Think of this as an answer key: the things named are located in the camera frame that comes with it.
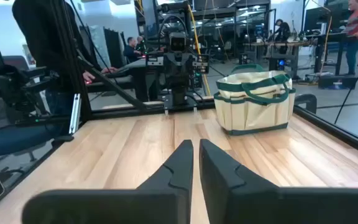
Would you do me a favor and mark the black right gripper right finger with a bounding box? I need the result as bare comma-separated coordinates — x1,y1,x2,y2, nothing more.
199,138,358,224

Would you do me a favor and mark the black floor box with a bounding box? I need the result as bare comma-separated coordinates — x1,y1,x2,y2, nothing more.
318,73,358,90

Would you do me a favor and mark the black office chair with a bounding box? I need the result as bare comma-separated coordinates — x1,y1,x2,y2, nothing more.
0,49,74,166

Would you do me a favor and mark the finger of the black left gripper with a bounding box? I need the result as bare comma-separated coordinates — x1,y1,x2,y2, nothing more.
163,61,179,90
178,61,193,90

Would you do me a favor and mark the silver metal bracket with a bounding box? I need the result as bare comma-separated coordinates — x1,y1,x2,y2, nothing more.
68,93,82,135

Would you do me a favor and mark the cream green gardening bag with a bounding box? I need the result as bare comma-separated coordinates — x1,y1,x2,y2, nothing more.
213,63,297,136

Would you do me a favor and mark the black desk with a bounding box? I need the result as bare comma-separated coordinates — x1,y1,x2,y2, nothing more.
85,58,161,103

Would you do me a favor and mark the black tripod leg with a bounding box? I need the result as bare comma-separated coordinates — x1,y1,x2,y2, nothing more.
333,46,358,125

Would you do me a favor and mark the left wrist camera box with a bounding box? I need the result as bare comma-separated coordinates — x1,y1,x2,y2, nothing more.
168,32,188,53

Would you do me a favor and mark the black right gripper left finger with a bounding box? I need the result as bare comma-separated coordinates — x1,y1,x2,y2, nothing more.
21,139,195,224

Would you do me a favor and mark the black curved bracket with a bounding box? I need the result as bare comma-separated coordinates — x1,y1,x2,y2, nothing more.
293,93,318,114

